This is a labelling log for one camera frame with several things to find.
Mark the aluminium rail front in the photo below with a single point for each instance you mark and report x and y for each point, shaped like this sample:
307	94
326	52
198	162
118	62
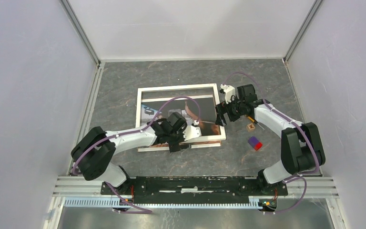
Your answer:
317	187

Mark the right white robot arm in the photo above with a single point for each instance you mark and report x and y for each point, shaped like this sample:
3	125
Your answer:
301	147

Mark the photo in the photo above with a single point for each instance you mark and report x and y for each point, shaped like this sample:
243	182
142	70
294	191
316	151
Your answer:
200	107

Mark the slotted cable duct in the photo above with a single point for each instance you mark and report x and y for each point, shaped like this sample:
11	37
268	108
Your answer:
114	202

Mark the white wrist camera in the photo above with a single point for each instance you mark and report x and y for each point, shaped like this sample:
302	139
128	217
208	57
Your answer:
193	132
229	93

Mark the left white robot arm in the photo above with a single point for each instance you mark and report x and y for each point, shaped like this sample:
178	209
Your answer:
93	155

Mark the purple and red block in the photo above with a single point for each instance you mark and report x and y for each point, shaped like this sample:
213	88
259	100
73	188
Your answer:
254	143

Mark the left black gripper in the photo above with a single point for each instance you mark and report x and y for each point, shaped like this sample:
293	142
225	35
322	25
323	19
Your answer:
174	146

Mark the right aluminium corner post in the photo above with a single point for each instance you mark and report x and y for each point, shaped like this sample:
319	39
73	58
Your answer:
302	30

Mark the orange handled screwdriver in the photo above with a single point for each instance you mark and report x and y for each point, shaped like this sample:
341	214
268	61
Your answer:
255	122

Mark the aluminium corner post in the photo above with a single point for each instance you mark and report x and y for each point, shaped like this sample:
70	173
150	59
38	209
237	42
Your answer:
80	31
302	30

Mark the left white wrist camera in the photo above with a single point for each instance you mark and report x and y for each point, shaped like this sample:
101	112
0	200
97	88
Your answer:
193	132

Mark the wooden letter cube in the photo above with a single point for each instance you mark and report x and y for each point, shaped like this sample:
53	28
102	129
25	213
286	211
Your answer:
250	127

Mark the white photo frame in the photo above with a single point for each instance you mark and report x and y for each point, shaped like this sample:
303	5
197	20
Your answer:
176	92

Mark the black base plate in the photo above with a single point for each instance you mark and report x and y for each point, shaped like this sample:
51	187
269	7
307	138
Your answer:
198	190

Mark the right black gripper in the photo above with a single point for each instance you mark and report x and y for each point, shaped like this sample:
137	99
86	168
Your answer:
223	108

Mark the left aluminium corner post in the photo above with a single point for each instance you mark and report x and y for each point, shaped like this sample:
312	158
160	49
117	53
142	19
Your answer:
80	31

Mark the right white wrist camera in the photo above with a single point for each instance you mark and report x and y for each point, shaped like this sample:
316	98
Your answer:
229	93

